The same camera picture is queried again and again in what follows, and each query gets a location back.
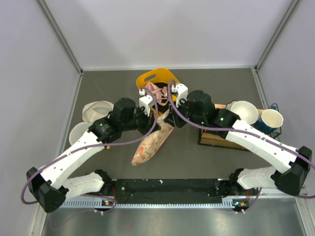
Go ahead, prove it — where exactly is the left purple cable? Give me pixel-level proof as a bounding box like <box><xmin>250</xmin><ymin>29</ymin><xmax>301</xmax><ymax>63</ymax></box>
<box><xmin>21</xmin><ymin>88</ymin><xmax>158</xmax><ymax>214</ymax></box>

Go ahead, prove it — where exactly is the wire and wood shelf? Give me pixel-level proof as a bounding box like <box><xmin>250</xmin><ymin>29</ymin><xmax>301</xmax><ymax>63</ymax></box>
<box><xmin>198</xmin><ymin>103</ymin><xmax>283</xmax><ymax>151</ymax></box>

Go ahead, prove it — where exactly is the pink satin bra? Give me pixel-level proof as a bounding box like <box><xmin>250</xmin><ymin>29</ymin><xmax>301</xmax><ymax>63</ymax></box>
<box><xmin>145</xmin><ymin>82</ymin><xmax>169</xmax><ymax>106</ymax></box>

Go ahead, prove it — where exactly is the yellow plastic basket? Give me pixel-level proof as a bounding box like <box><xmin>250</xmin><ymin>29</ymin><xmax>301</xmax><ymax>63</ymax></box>
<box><xmin>136</xmin><ymin>68</ymin><xmax>179</xmax><ymax>116</ymax></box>

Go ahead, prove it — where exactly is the white marble plate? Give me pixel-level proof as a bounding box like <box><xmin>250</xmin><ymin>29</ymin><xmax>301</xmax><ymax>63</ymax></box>
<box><xmin>68</xmin><ymin>122</ymin><xmax>91</xmax><ymax>145</ymax></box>

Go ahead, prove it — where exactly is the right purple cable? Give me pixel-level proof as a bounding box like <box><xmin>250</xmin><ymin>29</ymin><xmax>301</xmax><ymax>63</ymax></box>
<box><xmin>167</xmin><ymin>79</ymin><xmax>315</xmax><ymax>214</ymax></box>

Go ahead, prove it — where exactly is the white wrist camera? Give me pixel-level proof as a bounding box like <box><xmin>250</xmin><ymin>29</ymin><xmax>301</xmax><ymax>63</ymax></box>
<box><xmin>139</xmin><ymin>88</ymin><xmax>158</xmax><ymax>117</ymax></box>
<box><xmin>171</xmin><ymin>83</ymin><xmax>188</xmax><ymax>108</ymax></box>

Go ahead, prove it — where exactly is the blue paper cup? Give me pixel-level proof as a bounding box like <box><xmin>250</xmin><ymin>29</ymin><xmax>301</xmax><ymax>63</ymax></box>
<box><xmin>253</xmin><ymin>109</ymin><xmax>284</xmax><ymax>134</ymax></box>

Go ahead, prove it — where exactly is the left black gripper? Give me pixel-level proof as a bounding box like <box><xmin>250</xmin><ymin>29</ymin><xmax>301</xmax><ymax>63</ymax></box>
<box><xmin>121</xmin><ymin>106</ymin><xmax>160</xmax><ymax>136</ymax></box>

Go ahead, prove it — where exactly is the black bra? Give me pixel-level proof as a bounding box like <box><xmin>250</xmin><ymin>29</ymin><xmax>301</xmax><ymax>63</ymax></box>
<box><xmin>154</xmin><ymin>83</ymin><xmax>169</xmax><ymax>114</ymax></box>

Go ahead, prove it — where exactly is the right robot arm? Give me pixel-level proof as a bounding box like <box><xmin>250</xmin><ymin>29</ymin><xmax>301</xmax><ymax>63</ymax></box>
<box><xmin>167</xmin><ymin>88</ymin><xmax>314</xmax><ymax>197</ymax></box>

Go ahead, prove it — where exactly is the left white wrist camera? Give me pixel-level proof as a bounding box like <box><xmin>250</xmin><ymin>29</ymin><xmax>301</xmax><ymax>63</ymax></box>
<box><xmin>139</xmin><ymin>88</ymin><xmax>158</xmax><ymax>117</ymax></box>

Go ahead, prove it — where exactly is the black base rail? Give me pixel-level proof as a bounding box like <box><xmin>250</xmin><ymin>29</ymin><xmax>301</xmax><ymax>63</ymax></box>
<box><xmin>83</xmin><ymin>178</ymin><xmax>261</xmax><ymax>205</ymax></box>

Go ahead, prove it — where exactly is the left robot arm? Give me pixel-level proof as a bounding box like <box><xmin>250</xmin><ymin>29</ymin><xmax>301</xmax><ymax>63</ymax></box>
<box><xmin>24</xmin><ymin>95</ymin><xmax>160</xmax><ymax>213</ymax></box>

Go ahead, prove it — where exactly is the purple cable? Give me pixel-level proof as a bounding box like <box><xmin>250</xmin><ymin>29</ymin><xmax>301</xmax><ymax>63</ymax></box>
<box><xmin>167</xmin><ymin>79</ymin><xmax>315</xmax><ymax>214</ymax></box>
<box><xmin>21</xmin><ymin>88</ymin><xmax>158</xmax><ymax>214</ymax></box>

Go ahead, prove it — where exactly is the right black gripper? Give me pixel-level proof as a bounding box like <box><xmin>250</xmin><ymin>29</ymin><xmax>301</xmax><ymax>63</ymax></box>
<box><xmin>164</xmin><ymin>98</ymin><xmax>206</xmax><ymax>129</ymax></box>

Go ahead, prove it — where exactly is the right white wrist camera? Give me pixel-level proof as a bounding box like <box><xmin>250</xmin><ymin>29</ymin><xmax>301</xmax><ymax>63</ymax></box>
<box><xmin>171</xmin><ymin>83</ymin><xmax>188</xmax><ymax>108</ymax></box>

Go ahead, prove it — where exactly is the white mesh laundry bag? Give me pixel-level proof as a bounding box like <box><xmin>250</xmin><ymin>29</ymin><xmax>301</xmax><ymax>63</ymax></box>
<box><xmin>82</xmin><ymin>101</ymin><xmax>114</xmax><ymax>124</ymax></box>

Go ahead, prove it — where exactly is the floral mesh laundry bag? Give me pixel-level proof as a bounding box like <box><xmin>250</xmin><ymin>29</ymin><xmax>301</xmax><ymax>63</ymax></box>
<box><xmin>131</xmin><ymin>109</ymin><xmax>174</xmax><ymax>166</ymax></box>

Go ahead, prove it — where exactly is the white scalloped plate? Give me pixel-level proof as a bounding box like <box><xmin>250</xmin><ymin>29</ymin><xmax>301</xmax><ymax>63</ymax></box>
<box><xmin>225</xmin><ymin>101</ymin><xmax>236</xmax><ymax>112</ymax></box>

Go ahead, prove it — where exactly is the white ceramic bowl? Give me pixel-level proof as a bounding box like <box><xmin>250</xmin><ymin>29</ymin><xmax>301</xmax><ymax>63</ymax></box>
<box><xmin>230</xmin><ymin>101</ymin><xmax>259</xmax><ymax>125</ymax></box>

